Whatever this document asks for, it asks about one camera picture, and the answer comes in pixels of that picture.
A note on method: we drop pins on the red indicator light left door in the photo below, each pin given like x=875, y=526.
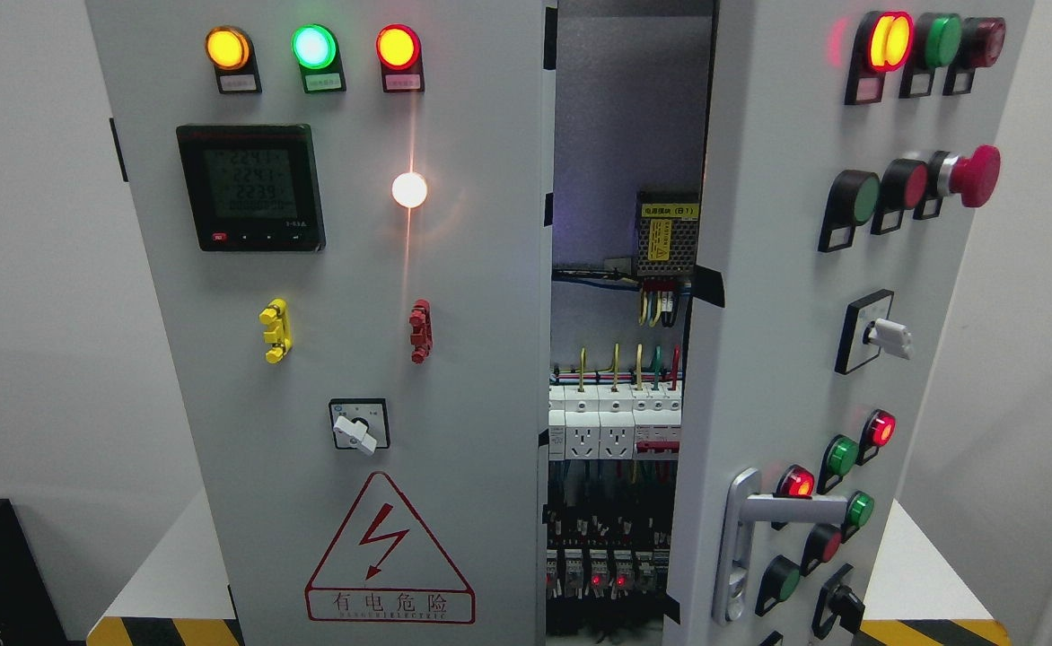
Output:
x=399, y=50

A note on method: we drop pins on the red terminal connector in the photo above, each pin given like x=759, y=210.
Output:
x=421, y=333

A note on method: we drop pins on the black digital power meter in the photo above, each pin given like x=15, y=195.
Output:
x=252, y=187

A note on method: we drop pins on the white rotary selector switch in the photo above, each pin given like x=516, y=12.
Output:
x=360, y=424

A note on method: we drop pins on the perforated metal power supply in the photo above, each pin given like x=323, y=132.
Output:
x=667, y=226

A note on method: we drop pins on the white socket breaker row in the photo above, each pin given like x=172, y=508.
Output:
x=626, y=422

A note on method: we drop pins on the red electric hazard warning sticker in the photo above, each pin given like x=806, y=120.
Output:
x=385, y=565

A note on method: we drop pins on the silver door handle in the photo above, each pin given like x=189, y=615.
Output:
x=745, y=507

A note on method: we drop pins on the green indicator light left door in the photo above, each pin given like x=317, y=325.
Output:
x=318, y=55

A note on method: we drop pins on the white rotary switch right door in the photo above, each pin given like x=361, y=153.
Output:
x=869, y=330

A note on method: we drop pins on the lower relay breaker row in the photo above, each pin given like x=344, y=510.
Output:
x=606, y=554

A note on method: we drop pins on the grey cabinet door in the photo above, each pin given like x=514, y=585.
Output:
x=464, y=424
x=807, y=205

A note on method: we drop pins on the red emergency stop button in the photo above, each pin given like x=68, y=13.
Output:
x=972, y=177

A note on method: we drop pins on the amber indicator light left door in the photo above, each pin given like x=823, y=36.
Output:
x=234, y=60

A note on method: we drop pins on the white glowing indicator light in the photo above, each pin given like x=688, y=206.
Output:
x=409, y=189

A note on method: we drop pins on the yellow terminal connector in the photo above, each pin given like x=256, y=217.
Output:
x=277, y=334

